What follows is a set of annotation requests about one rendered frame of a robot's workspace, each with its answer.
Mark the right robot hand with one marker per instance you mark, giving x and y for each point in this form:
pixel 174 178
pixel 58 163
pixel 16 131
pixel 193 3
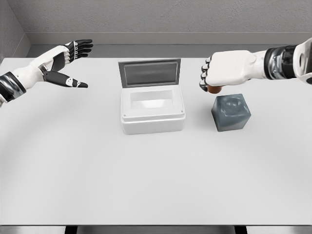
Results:
pixel 226 68

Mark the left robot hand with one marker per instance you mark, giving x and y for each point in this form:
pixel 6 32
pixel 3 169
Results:
pixel 58 61

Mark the small brown round object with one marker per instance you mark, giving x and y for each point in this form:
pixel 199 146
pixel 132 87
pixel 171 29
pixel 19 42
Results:
pixel 215 89

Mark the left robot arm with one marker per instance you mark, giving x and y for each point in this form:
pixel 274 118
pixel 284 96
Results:
pixel 17 78

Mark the dark grey cube container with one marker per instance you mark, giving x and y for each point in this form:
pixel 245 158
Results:
pixel 230 112

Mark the white box with open lid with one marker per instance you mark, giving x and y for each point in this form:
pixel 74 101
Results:
pixel 151 97

